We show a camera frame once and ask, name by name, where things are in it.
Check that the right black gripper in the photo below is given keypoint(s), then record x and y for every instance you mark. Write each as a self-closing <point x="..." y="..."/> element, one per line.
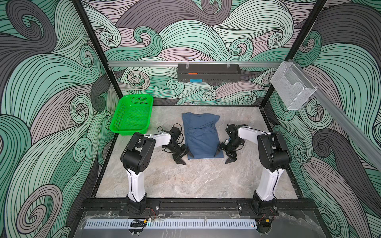
<point x="223" y="147"/>

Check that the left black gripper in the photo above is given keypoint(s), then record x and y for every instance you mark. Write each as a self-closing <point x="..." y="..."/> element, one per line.
<point x="184" y="151"/>

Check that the blue t-shirt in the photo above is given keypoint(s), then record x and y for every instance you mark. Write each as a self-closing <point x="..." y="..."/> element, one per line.
<point x="201" y="135"/>

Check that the green plastic basket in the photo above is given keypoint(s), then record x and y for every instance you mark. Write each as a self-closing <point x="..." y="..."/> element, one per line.
<point x="133" y="114"/>

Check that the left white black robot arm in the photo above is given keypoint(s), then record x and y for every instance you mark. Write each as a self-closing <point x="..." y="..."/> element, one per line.
<point x="137" y="155"/>

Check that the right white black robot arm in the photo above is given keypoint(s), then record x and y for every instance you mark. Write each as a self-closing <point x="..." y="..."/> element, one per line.
<point x="273" y="155"/>

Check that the white slotted cable duct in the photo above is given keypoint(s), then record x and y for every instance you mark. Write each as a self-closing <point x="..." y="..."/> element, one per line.
<point x="234" y="224"/>

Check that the black wall tray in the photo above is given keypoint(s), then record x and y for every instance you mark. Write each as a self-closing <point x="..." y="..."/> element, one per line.
<point x="210" y="73"/>

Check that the aluminium back rail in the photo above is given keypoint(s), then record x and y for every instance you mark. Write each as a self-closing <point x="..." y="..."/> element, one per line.
<point x="151" y="63"/>

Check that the aluminium rail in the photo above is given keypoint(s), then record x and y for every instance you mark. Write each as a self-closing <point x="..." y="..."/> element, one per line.
<point x="329" y="97"/>
<point x="151" y="63"/>

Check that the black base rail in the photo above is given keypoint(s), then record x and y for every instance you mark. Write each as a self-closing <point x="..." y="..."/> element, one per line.
<point x="168" y="206"/>

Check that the clear acrylic wall holder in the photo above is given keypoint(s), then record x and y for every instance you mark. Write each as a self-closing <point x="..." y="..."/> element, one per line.
<point x="292" y="85"/>

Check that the aluminium right rail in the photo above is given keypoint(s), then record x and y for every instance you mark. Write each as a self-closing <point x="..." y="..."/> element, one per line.
<point x="329" y="97"/>

